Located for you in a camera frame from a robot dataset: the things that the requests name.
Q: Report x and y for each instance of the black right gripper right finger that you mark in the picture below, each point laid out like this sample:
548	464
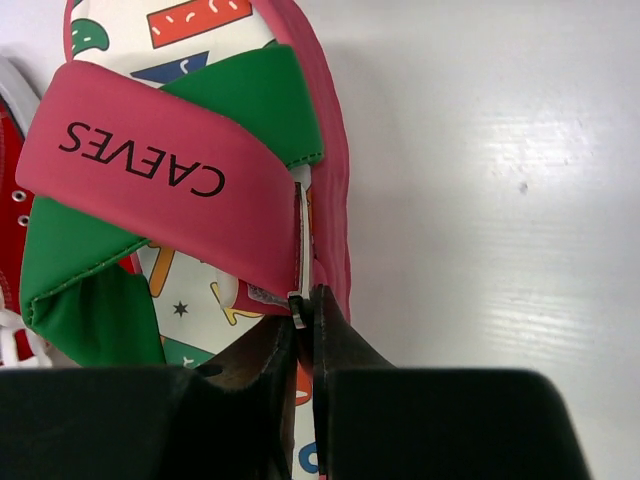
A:
374	420

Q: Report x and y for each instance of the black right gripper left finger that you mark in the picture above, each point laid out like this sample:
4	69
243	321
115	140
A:
230	418

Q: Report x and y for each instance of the red sneaker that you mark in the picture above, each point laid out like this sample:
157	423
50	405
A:
20	346

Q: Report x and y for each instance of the pink patterned sandal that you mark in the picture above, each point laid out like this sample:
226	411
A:
163	161

